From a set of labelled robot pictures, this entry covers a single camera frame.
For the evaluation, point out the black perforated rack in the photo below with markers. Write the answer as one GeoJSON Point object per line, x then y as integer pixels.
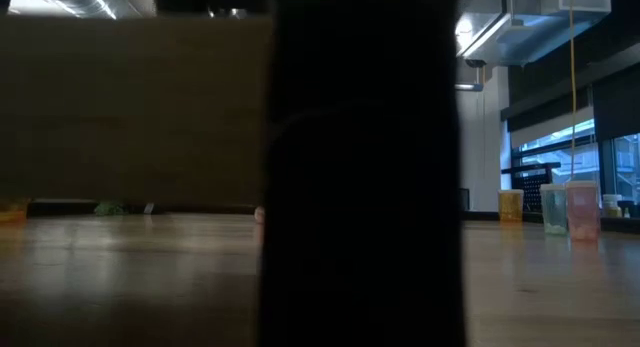
{"type": "Point", "coordinates": [530, 187]}

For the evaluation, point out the green succulent plant in pot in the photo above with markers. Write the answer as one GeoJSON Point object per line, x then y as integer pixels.
{"type": "Point", "coordinates": [107, 208]}

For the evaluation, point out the white lidded jar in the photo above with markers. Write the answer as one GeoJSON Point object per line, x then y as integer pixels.
{"type": "Point", "coordinates": [611, 202]}

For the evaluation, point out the silver ceiling air duct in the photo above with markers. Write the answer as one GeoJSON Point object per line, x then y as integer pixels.
{"type": "Point", "coordinates": [500, 42]}

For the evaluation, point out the black aluminium table frame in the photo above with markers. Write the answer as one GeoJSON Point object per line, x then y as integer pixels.
{"type": "Point", "coordinates": [480, 216]}

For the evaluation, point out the black mesh office chair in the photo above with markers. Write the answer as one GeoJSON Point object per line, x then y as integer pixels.
{"type": "Point", "coordinates": [464, 198]}

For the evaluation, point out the fluorescent ceiling light tube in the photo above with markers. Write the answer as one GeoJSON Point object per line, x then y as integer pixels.
{"type": "Point", "coordinates": [467, 87]}

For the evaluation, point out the clear greenish plastic cup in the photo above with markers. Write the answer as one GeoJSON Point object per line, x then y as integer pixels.
{"type": "Point", "coordinates": [553, 209]}

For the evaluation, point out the black roller blind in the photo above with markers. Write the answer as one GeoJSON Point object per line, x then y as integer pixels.
{"type": "Point", "coordinates": [617, 112]}

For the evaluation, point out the black ceiling camera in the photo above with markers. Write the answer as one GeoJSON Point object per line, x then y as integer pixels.
{"type": "Point", "coordinates": [475, 63]}

